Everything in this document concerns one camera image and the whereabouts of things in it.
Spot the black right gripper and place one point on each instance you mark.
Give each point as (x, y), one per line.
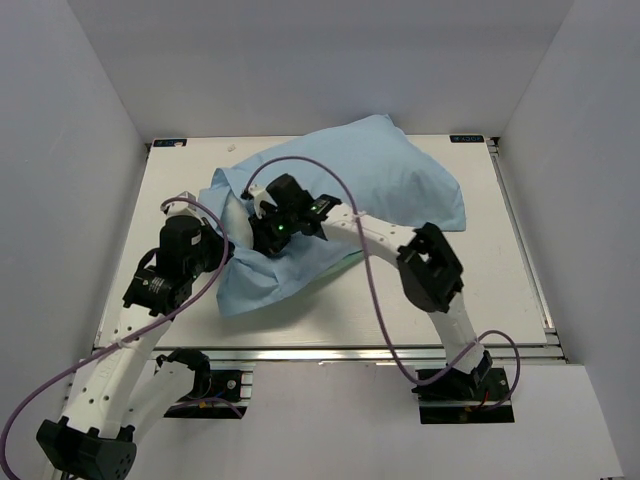
(265, 243)

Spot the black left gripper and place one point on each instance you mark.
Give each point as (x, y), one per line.
(210, 234)

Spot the white pillow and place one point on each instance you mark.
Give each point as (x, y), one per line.
(235, 220)

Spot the blue green satin pillowcase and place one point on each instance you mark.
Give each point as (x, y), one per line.
(370, 162)

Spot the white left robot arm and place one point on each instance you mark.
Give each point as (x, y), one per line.
(98, 433)

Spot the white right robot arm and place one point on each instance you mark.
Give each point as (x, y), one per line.
(430, 272)

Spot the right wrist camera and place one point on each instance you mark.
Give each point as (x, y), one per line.
(261, 199)

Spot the aluminium front table rail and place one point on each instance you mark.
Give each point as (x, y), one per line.
(551, 352)

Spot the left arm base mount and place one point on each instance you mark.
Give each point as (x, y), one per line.
(216, 390)

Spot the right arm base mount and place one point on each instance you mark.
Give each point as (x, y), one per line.
(444, 403)

